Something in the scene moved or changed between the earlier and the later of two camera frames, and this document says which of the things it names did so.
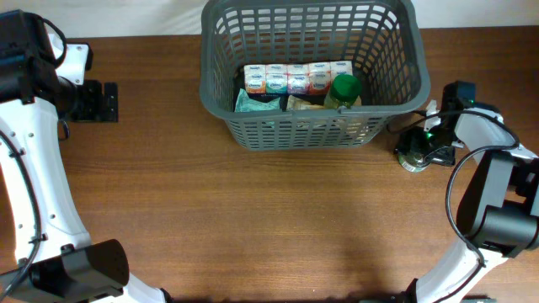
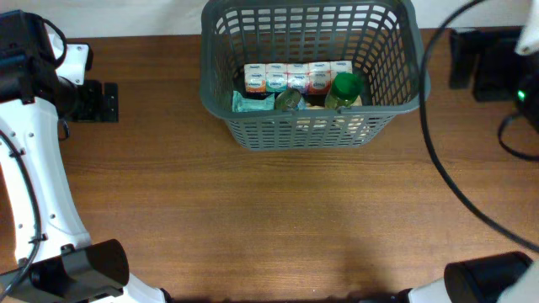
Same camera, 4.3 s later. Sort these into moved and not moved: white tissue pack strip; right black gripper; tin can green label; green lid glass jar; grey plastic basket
Moved: tin can green label; right black gripper
Not moved: green lid glass jar; white tissue pack strip; grey plastic basket
